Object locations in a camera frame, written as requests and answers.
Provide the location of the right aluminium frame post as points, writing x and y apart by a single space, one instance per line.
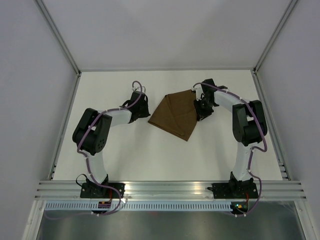
275 34

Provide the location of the brown cloth napkin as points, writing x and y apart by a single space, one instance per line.
176 114

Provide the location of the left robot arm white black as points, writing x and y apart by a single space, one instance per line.
92 131

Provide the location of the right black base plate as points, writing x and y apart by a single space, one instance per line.
225 191

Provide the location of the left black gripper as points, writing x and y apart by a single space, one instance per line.
146 114

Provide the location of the left aluminium frame post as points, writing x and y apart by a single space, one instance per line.
56 33

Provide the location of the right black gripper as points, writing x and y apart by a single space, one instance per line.
201 114

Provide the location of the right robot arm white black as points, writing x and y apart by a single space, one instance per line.
249 128

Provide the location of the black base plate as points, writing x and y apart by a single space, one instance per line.
92 191
225 191

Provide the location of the white slotted cable duct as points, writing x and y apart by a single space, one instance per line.
129 205

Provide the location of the aluminium frame post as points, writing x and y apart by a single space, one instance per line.
56 33
275 34

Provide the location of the aluminium front rail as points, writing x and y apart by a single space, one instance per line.
274 190

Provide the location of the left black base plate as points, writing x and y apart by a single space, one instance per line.
92 191

